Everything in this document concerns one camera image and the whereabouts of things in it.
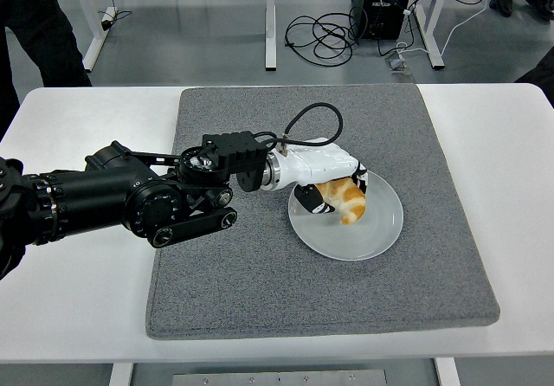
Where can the golden croissant bread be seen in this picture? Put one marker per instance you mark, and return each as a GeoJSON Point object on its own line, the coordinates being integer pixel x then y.
{"type": "Point", "coordinates": [350, 200]}

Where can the grey felt mat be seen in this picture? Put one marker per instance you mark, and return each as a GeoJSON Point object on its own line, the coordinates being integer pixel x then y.
{"type": "Point", "coordinates": [268, 282]}

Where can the standing person in dark clothes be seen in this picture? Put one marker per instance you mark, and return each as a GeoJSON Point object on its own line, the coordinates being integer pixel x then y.
{"type": "Point", "coordinates": [34, 22]}

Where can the white desk leg with foot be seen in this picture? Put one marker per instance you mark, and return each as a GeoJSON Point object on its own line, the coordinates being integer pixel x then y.
{"type": "Point", "coordinates": [95, 40]}
{"type": "Point", "coordinates": [433, 48]}
{"type": "Point", "coordinates": [270, 35]}

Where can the grey metal plate with screws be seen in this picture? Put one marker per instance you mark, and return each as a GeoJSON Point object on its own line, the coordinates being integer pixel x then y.
{"type": "Point", "coordinates": [281, 378]}

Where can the black computer tower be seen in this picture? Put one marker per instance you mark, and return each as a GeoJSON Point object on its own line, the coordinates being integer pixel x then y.
{"type": "Point", "coordinates": [381, 14]}

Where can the black fabric object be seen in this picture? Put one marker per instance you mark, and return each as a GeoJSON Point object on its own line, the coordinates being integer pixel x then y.
{"type": "Point", "coordinates": [539, 72]}

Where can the pale blue round plate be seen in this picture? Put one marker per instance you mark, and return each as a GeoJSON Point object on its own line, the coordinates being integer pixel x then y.
{"type": "Point", "coordinates": [346, 243]}

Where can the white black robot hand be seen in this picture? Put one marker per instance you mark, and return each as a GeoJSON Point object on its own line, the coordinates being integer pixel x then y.
{"type": "Point", "coordinates": [320, 163]}

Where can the grey floor socket box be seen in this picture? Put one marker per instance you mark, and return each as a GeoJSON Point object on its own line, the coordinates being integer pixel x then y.
{"type": "Point", "coordinates": [396, 63]}

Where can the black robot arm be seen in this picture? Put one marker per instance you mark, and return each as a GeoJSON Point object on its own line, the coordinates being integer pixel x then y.
{"type": "Point", "coordinates": [99, 191]}

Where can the white table leg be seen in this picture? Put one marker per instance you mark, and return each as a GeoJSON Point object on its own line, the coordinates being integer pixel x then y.
{"type": "Point", "coordinates": [121, 375]}
{"type": "Point", "coordinates": [448, 373]}

